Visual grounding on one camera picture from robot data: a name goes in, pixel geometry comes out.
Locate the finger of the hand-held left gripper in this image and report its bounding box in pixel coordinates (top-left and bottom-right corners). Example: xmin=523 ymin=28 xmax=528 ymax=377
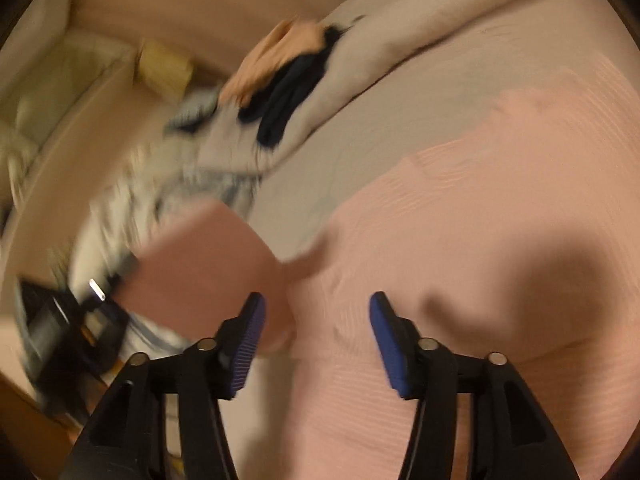
xmin=85 ymin=255 xmax=146 ymax=308

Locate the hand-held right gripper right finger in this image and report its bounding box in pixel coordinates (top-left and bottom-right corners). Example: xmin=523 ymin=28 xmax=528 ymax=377
xmin=369 ymin=291 xmax=584 ymax=480

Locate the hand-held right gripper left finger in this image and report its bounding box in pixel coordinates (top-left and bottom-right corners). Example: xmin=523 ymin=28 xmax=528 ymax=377
xmin=60 ymin=291 xmax=266 ymax=480

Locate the pink striped top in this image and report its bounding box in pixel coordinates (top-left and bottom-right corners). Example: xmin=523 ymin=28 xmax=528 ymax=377
xmin=115 ymin=67 xmax=640 ymax=480

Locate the white patterned cloth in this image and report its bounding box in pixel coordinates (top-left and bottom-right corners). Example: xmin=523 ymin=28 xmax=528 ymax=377
xmin=67 ymin=89 xmax=266 ymax=356

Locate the pink bed sheet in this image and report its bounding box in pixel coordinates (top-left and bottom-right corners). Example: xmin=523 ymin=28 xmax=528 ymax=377
xmin=220 ymin=0 xmax=640 ymax=480

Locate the yellow box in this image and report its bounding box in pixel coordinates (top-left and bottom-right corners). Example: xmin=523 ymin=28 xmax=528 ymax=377
xmin=136 ymin=39 xmax=195 ymax=102

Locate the dark navy cloth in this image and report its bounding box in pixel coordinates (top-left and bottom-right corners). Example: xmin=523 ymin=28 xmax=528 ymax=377
xmin=237 ymin=25 xmax=347 ymax=150

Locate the peach cloth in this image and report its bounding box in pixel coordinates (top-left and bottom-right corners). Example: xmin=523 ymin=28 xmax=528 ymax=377
xmin=219 ymin=19 xmax=327 ymax=107

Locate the pale quilted duvet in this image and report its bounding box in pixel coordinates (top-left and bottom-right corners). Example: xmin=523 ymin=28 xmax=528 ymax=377
xmin=197 ymin=0 xmax=583 ymax=183

